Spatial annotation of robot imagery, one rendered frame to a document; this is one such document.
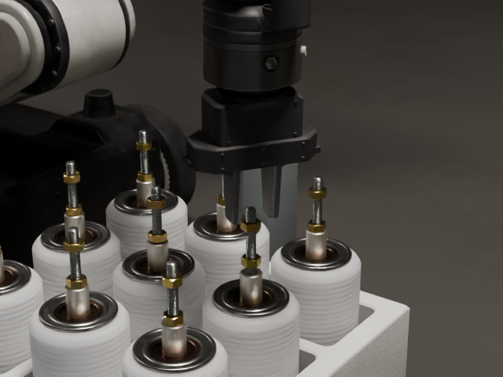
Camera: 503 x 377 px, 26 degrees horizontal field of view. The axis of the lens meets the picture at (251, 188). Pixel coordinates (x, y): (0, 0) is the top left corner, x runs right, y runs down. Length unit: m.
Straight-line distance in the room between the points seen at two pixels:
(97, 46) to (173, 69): 1.25
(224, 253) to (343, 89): 1.37
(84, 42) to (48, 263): 0.34
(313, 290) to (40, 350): 0.28
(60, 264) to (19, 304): 0.09
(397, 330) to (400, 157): 0.95
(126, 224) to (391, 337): 0.32
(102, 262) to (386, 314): 0.31
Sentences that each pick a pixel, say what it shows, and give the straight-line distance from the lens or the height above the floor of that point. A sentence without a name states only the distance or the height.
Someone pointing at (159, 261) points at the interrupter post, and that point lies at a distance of 1.12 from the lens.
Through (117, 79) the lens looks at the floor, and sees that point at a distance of 2.59.
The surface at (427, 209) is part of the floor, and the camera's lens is 1.90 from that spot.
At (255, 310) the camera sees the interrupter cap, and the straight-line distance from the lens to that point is 1.05.
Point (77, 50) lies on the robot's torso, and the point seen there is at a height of 0.39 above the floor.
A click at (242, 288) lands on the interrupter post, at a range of 1.06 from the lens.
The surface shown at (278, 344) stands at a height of 0.22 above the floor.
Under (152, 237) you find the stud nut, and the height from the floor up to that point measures 0.29.
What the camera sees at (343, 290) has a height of 0.23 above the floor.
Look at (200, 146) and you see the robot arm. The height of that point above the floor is 0.42.
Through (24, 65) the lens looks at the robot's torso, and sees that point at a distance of 1.39.
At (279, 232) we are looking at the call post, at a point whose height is 0.17.
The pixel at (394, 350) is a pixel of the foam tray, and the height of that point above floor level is 0.14.
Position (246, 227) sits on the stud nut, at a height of 0.33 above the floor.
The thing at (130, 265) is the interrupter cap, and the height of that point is 0.25.
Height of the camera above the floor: 0.77
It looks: 23 degrees down
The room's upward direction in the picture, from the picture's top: straight up
